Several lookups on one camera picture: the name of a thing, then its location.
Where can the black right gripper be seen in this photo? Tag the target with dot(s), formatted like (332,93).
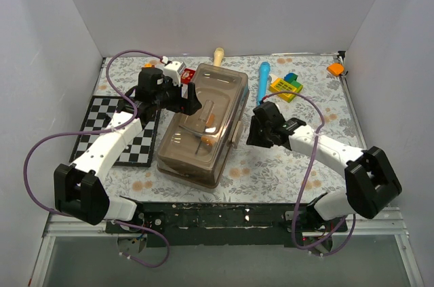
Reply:
(253,138)

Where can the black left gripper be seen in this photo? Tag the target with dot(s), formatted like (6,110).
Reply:
(180,106)

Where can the taupe plastic tool box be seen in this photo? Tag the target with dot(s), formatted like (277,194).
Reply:
(224,93)

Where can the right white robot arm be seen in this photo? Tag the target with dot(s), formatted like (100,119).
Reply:
(370,181)

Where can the red owl toy block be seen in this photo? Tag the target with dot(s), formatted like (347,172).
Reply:
(187,75)

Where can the yellow green toy block house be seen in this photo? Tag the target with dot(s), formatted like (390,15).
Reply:
(285,86)

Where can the blue toy microphone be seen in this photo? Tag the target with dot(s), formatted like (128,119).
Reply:
(264,71)

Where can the floral table mat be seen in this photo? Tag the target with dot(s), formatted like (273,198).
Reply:
(255,174)

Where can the orange tape measure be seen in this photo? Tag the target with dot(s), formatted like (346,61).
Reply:
(336,69)

